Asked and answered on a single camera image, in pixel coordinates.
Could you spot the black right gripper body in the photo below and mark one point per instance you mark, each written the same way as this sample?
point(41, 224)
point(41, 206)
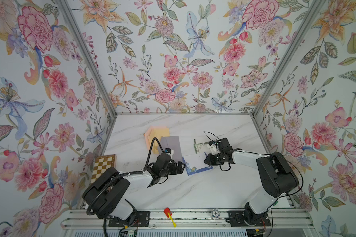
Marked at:
point(215, 159)

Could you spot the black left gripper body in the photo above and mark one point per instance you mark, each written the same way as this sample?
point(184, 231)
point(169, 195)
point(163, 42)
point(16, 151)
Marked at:
point(171, 170)

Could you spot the grey lavender envelope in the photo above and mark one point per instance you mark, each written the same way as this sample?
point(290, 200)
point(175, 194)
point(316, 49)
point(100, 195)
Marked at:
point(173, 143)

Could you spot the blue bordered white letter paper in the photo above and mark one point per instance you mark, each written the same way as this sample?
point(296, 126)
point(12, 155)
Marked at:
point(195, 163)

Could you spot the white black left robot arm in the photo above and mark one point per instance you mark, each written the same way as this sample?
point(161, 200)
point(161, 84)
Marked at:
point(105, 196)

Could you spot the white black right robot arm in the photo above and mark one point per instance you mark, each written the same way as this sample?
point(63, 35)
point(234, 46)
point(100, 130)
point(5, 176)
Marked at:
point(276, 175)

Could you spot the yellow envelope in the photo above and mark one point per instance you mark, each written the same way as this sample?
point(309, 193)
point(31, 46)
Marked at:
point(158, 132)

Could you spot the pink envelope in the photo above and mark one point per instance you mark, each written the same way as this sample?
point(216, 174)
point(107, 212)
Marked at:
point(148, 136)

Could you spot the round silver knob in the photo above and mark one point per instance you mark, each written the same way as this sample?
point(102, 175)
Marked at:
point(215, 214)

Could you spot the yellow stick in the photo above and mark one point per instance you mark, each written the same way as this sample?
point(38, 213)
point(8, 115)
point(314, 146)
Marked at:
point(174, 224)

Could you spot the wooden checkered chessboard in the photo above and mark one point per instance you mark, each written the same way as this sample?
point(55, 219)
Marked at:
point(101, 165)

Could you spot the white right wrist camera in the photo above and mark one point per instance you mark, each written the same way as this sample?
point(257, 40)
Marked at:
point(213, 148)

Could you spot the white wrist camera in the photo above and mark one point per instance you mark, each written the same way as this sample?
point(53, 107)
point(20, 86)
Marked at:
point(213, 148)
point(169, 151)

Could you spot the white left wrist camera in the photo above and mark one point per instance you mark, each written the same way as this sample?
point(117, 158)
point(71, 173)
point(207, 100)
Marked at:
point(169, 151)

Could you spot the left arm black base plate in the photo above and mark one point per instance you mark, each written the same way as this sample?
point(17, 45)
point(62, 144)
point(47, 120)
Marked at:
point(136, 219)

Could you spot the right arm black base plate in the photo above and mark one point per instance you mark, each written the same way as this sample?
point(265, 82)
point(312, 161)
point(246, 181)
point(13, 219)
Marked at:
point(237, 218)

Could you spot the aluminium front rail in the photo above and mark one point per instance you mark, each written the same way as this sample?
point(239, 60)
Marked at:
point(279, 218)

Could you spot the aluminium corner frame post left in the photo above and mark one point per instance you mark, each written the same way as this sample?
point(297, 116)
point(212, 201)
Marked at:
point(78, 36)

